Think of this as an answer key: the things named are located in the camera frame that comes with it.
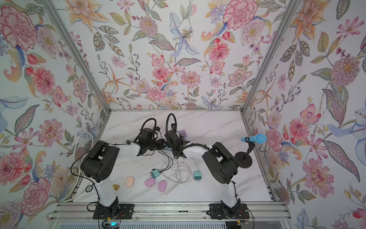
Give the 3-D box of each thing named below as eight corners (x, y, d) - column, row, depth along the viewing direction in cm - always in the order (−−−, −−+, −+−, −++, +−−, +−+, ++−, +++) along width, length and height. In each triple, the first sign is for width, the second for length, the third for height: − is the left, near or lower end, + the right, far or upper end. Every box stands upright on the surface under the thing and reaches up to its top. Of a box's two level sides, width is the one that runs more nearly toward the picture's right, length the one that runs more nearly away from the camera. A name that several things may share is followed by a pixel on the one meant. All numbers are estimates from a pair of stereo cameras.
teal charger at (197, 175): (194, 182, 86) (194, 180, 84) (193, 172, 90) (194, 171, 88) (201, 182, 86) (201, 180, 84) (200, 172, 90) (201, 171, 88)
